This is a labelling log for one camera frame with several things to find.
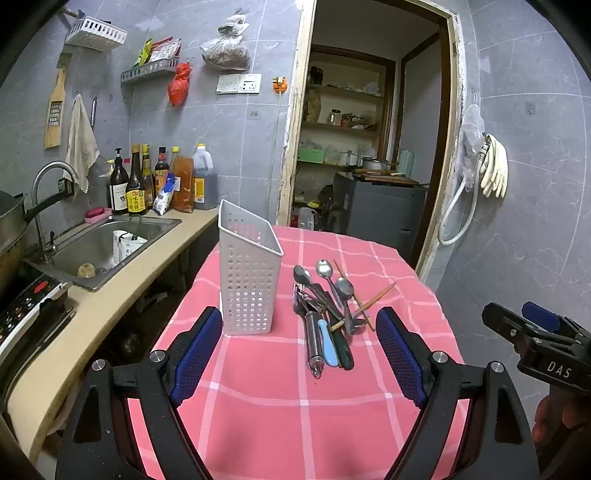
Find dark sauce bottle yellow label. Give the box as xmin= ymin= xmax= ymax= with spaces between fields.
xmin=126 ymin=144 xmax=148 ymax=216

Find grey wall shelf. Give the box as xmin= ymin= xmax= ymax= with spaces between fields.
xmin=121 ymin=58 xmax=180 ymax=85

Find white hose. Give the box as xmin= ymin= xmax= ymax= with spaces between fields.
xmin=438 ymin=175 xmax=481 ymax=245

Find red snack packets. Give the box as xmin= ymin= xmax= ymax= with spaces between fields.
xmin=148 ymin=38 xmax=181 ymax=63

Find steel faucet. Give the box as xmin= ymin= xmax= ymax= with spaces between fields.
xmin=31 ymin=161 xmax=80 ymax=264

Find slim yellow capped sauce bottle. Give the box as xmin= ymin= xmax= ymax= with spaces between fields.
xmin=141 ymin=144 xmax=155 ymax=208

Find white wall basket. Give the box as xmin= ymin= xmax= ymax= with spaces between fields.
xmin=65 ymin=16 xmax=127 ymax=52

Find white perforated utensil basket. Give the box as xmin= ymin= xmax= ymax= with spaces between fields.
xmin=218 ymin=199 xmax=284 ymax=336

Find red plastic bag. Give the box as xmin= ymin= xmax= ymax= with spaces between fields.
xmin=167 ymin=62 xmax=192 ymax=108

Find wooden grater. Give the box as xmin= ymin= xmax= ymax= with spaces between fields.
xmin=44 ymin=53 xmax=73 ymax=149

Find clear hanging plastic bag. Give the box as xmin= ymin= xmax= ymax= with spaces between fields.
xmin=455 ymin=104 xmax=485 ymax=192

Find white plastic bag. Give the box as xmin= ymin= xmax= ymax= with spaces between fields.
xmin=218 ymin=13 xmax=250 ymax=37

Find grey cabinet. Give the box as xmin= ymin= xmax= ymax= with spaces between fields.
xmin=332 ymin=172 xmax=428 ymax=241

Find wooden pantry shelf unit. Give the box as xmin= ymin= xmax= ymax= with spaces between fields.
xmin=295 ymin=46 xmax=398 ymax=208

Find small dark metal utensil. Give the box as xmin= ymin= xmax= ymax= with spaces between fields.
xmin=344 ymin=314 xmax=370 ymax=340

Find dark pump bottle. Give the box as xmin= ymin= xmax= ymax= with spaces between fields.
xmin=107 ymin=148 xmax=130 ymax=214

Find beige hanging towel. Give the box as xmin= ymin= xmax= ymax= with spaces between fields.
xmin=65 ymin=93 xmax=100 ymax=195

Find wooden door frame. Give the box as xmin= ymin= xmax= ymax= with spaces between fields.
xmin=278 ymin=0 xmax=465 ymax=287

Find wooden chopstick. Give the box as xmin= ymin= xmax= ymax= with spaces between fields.
xmin=329 ymin=282 xmax=398 ymax=331
xmin=333 ymin=260 xmax=375 ymax=332

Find steel kitchen sink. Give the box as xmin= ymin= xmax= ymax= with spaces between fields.
xmin=25 ymin=216 xmax=182 ymax=292

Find pink checked tablecloth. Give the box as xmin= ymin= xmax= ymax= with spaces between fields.
xmin=127 ymin=225 xmax=472 ymax=480

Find orange chilli sauce bottle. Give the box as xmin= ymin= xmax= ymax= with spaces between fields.
xmin=171 ymin=147 xmax=195 ymax=213

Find cream rubber gloves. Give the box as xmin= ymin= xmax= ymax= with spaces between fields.
xmin=480 ymin=134 xmax=509 ymax=199

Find light blue handled knife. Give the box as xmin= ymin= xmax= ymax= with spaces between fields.
xmin=314 ymin=295 xmax=341 ymax=368

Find steel spoon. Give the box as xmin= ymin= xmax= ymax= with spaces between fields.
xmin=294 ymin=265 xmax=338 ymax=324
xmin=333 ymin=277 xmax=356 ymax=342
xmin=316 ymin=259 xmax=346 ymax=311

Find clear bag of dried goods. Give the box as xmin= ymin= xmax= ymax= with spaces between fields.
xmin=200 ymin=34 xmax=251 ymax=72

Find steel wok with black handle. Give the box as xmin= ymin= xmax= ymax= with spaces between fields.
xmin=0 ymin=191 xmax=75 ymax=296

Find white hanging cable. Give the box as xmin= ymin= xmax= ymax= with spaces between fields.
xmin=267 ymin=91 xmax=281 ymax=223

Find dark green handled knife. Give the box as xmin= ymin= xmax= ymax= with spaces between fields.
xmin=330 ymin=314 xmax=355 ymax=371

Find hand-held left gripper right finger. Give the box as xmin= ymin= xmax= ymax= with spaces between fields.
xmin=375 ymin=307 xmax=541 ymax=480

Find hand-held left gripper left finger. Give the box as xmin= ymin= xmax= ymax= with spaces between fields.
xmin=55 ymin=306 xmax=225 ymax=480

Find beige kitchen counter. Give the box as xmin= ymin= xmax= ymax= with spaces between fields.
xmin=0 ymin=203 xmax=220 ymax=462

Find induction cooker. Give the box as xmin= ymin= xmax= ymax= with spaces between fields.
xmin=0 ymin=272 xmax=77 ymax=398

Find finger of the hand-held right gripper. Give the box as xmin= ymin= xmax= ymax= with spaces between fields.
xmin=481 ymin=303 xmax=542 ymax=344
xmin=522 ymin=301 xmax=591 ymax=340

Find person's right hand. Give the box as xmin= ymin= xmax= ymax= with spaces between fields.
xmin=532 ymin=394 xmax=591 ymax=445

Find dark sauce bottle red label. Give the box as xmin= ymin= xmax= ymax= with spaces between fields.
xmin=154 ymin=147 xmax=171 ymax=199

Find large dark oil jug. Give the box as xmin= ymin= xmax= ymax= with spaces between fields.
xmin=192 ymin=144 xmax=219 ymax=210

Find yellow green snack packet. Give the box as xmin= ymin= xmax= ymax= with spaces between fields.
xmin=134 ymin=39 xmax=153 ymax=69

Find blue white packet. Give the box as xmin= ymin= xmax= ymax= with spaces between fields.
xmin=153 ymin=174 xmax=178 ymax=217

